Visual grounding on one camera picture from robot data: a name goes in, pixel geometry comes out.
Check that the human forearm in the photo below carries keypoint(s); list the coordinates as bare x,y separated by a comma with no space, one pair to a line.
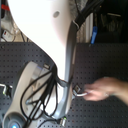
121,90

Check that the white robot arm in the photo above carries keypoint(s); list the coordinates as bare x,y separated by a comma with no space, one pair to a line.
40,91

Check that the white power strip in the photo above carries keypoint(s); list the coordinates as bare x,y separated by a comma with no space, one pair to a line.
7,37

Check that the blurred human hand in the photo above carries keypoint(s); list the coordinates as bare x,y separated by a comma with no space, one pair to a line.
100,89

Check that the blue handled tool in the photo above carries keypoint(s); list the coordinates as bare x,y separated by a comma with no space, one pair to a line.
94,34

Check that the metal cable clip fixture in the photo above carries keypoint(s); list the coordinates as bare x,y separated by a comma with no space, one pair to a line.
6,89

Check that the green tipped connector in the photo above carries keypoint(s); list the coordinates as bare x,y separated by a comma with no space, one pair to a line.
63,121

